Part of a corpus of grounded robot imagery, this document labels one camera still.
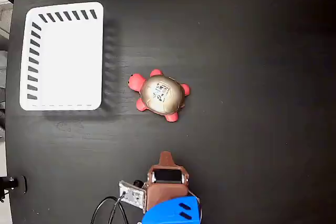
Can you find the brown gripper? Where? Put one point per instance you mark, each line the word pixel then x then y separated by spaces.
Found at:
pixel 166 192

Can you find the red turtle toy bronze shell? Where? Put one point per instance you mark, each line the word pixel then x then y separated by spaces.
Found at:
pixel 161 94

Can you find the white plastic basket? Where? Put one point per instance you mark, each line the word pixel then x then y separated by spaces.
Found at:
pixel 71 61

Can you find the black table clamp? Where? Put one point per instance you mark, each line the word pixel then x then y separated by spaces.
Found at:
pixel 10 183

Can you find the silver wrist camera board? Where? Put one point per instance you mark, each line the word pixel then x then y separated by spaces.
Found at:
pixel 131 195

